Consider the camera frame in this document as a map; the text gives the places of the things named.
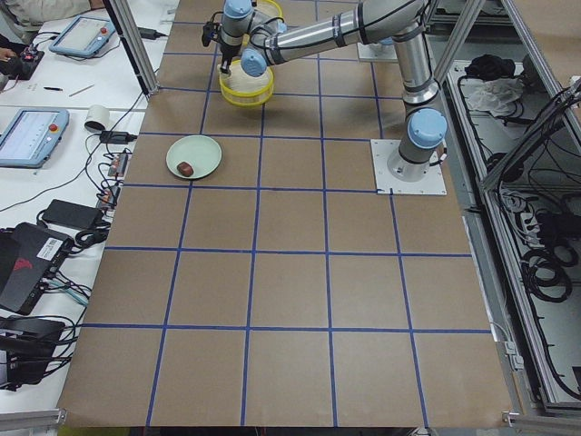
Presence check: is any black computer box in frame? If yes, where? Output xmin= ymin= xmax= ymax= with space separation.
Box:
xmin=1 ymin=223 xmax=74 ymax=315

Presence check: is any brown steamed bun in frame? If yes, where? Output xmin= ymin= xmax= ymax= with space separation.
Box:
xmin=176 ymin=162 xmax=194 ymax=177

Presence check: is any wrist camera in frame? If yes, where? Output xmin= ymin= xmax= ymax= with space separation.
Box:
xmin=202 ymin=21 xmax=221 ymax=47

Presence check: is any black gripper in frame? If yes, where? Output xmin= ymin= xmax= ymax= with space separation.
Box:
xmin=220 ymin=45 xmax=236 ymax=69

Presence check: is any light green plate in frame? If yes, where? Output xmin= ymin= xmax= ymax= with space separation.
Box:
xmin=165 ymin=135 xmax=222 ymax=180

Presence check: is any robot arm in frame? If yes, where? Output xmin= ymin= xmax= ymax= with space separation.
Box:
xmin=202 ymin=1 xmax=443 ymax=164

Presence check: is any blue teach pendant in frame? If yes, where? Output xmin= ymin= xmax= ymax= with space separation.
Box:
xmin=1 ymin=108 xmax=70 ymax=169
xmin=49 ymin=15 xmax=116 ymax=59

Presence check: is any yellow steamer layer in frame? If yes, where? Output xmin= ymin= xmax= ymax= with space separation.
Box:
xmin=245 ymin=0 xmax=284 ymax=26
xmin=219 ymin=60 xmax=274 ymax=107

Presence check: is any black power adapter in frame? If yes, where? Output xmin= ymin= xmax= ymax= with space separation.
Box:
xmin=99 ymin=130 xmax=137 ymax=144

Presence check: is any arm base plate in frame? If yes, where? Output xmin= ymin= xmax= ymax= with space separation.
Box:
xmin=370 ymin=139 xmax=447 ymax=195

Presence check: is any aluminium frame post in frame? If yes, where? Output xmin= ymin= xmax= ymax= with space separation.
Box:
xmin=103 ymin=0 xmax=159 ymax=99

